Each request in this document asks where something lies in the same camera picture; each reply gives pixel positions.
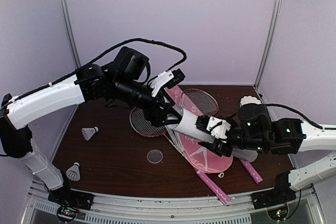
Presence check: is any white shuttlecock tube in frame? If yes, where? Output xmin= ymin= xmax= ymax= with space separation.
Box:
xmin=167 ymin=108 xmax=258 ymax=163

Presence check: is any clear plastic tube lid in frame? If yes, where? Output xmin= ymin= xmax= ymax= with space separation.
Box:
xmin=146 ymin=150 xmax=163 ymax=164

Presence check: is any white shuttlecock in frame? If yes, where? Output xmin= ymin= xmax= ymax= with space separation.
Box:
xmin=66 ymin=162 xmax=80 ymax=182
xmin=81 ymin=126 xmax=99 ymax=141

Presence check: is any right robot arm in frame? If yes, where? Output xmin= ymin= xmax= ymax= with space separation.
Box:
xmin=195 ymin=103 xmax=335 ymax=204

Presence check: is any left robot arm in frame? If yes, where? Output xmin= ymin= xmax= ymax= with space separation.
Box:
xmin=1 ymin=47 xmax=185 ymax=205

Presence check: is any pink badminton racket left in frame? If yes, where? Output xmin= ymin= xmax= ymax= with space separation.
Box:
xmin=129 ymin=107 xmax=231 ymax=205

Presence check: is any pink badminton racket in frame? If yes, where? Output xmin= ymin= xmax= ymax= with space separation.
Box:
xmin=129 ymin=107 xmax=231 ymax=205
xmin=180 ymin=88 xmax=264 ymax=185

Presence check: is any pink badminton racket right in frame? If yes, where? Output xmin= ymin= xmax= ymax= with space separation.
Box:
xmin=180 ymin=88 xmax=264 ymax=185

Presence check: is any pink racket cover bag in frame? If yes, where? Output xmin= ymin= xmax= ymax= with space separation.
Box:
xmin=164 ymin=84 xmax=234 ymax=174

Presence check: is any white fluted bowl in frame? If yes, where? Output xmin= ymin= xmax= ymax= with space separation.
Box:
xmin=239 ymin=95 xmax=262 ymax=106

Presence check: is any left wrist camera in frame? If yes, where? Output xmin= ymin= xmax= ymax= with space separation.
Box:
xmin=149 ymin=69 xmax=185 ymax=98

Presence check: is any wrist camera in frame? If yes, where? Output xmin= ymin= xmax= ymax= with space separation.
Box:
xmin=195 ymin=115 xmax=231 ymax=140
xmin=149 ymin=69 xmax=185 ymax=98

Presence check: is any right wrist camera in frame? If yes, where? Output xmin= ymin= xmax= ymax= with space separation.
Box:
xmin=195 ymin=115 xmax=231 ymax=140

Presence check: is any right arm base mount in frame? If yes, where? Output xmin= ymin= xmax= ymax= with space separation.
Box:
xmin=251 ymin=172 xmax=296 ymax=210

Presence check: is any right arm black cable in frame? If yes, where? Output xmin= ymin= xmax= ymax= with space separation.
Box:
xmin=265 ymin=103 xmax=336 ymax=130

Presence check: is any aluminium front rail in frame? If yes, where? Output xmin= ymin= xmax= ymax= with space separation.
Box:
xmin=20 ymin=179 xmax=326 ymax=224

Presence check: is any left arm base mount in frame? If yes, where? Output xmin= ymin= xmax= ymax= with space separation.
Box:
xmin=48 ymin=177 xmax=94 ymax=210

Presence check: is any right aluminium frame post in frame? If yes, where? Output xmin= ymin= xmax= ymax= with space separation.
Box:
xmin=254 ymin=0 xmax=283 ymax=90

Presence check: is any aluminium frame post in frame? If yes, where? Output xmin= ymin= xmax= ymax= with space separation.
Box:
xmin=60 ymin=0 xmax=81 ymax=68
xmin=254 ymin=0 xmax=283 ymax=90

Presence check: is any left aluminium frame post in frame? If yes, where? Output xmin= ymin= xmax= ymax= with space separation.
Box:
xmin=60 ymin=0 xmax=81 ymax=68

